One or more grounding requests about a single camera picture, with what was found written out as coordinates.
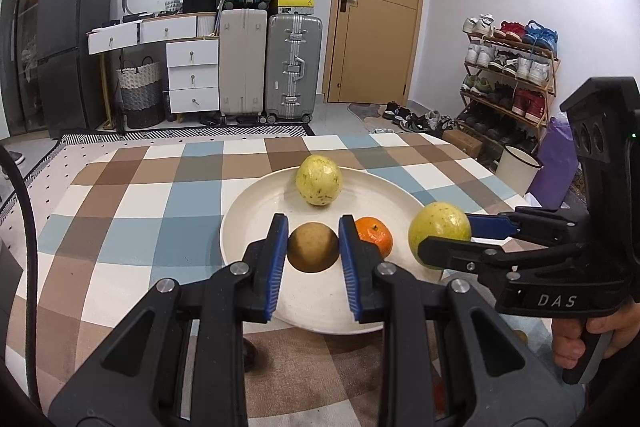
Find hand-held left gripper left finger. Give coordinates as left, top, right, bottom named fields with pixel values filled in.
left=47, top=213, right=290, bottom=427

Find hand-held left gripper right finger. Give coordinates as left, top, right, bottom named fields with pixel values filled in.
left=338, top=214, right=586, bottom=427

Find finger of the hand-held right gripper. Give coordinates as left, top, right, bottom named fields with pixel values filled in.
left=416, top=237, right=551, bottom=290
left=467, top=206, right=588, bottom=253

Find yellow green pear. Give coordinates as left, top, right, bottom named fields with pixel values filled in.
left=407, top=202, right=473, bottom=270

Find brown round fruit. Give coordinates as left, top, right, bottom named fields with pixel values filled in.
left=286, top=223, right=341, bottom=274

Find orange tangerine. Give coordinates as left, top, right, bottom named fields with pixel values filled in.
left=354, top=216, right=393, bottom=259

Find cream round plate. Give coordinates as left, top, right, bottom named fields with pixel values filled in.
left=219, top=167, right=443, bottom=335

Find yellow speckled guava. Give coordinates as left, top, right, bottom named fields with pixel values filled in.
left=295, top=155, right=344, bottom=208

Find person's right hand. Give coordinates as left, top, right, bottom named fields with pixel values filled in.
left=551, top=304, right=640, bottom=369

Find brown patterned mat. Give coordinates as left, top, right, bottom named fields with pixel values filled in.
left=570, top=167, right=588, bottom=202

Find white enamel bucket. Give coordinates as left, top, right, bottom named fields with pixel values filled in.
left=496, top=145, right=543, bottom=198

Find purple bag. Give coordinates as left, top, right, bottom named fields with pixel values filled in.
left=530, top=117, right=583, bottom=208

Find small cardboard box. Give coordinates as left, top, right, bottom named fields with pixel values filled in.
left=442, top=128, right=483, bottom=159

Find scattered dark shoes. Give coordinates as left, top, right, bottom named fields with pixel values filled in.
left=382, top=102, right=456, bottom=132

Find checkered tablecloth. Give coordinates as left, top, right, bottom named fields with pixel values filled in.
left=0, top=133, right=591, bottom=427

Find wooden shoe rack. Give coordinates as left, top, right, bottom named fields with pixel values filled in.
left=457, top=14, right=561, bottom=158

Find grey door mat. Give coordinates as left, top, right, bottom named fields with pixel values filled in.
left=347, top=103, right=401, bottom=132

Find rows of assorted sneakers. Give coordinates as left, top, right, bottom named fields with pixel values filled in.
left=460, top=13, right=559, bottom=148

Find silver suitcase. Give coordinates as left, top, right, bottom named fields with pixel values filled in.
left=265, top=13, right=323, bottom=125

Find beige suitcase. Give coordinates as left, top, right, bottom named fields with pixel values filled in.
left=219, top=8, right=268, bottom=122

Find white drawer chest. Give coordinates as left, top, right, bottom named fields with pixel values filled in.
left=166, top=38, right=221, bottom=115

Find woven laundry basket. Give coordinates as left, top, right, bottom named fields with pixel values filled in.
left=116, top=56, right=166, bottom=130

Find wooden door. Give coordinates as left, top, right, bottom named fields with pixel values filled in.
left=322, top=0, right=428, bottom=105

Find white vanity desk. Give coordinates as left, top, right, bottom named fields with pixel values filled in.
left=86, top=13, right=221, bottom=130

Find yellow white shoe box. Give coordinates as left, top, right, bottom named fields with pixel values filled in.
left=276, top=0, right=316, bottom=16

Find grey slippers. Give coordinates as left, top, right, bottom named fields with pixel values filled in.
left=2, top=151, right=26, bottom=180

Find dark grey refrigerator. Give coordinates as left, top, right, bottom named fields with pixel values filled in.
left=37, top=0, right=118, bottom=140

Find glass door cabinet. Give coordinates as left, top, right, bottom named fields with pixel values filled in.
left=0, top=0, right=61, bottom=142

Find black cable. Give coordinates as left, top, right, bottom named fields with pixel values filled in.
left=0, top=144, right=41, bottom=408

